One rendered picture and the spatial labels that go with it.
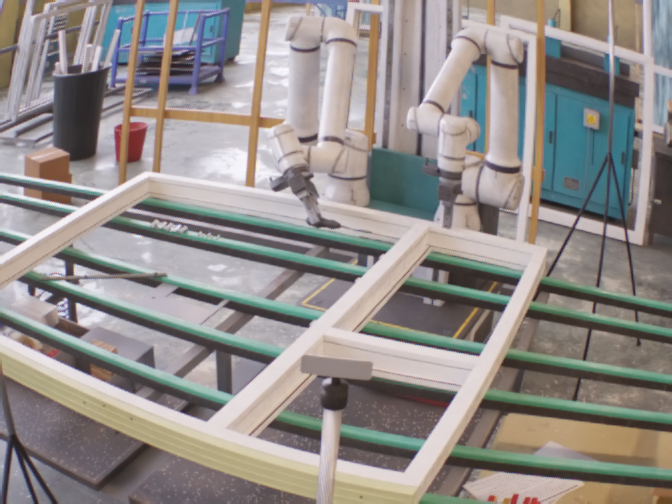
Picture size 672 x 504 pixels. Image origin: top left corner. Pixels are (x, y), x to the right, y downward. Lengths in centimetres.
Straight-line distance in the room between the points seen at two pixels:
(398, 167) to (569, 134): 285
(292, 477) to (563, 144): 501
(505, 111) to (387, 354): 146
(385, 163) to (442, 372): 176
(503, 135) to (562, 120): 301
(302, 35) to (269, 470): 204
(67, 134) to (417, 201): 391
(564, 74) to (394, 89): 275
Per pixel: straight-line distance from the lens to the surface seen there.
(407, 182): 383
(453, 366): 220
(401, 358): 222
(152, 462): 237
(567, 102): 643
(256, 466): 177
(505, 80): 343
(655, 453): 247
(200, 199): 331
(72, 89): 704
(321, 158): 316
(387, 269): 265
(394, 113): 383
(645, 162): 623
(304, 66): 351
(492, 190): 354
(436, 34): 375
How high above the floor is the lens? 192
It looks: 21 degrees down
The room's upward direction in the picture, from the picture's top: 4 degrees clockwise
